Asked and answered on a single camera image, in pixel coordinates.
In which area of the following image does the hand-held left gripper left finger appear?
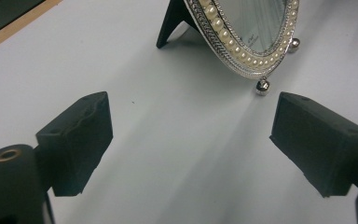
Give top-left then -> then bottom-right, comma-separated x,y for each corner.
35,91 -> 114,197

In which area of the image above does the oval silver pearl-framed mirror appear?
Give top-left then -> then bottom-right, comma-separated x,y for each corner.
156,0 -> 301,97

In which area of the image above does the white table cover sheet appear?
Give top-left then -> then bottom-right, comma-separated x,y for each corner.
0,0 -> 358,224

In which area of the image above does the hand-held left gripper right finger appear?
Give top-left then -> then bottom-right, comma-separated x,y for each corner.
269,91 -> 358,198

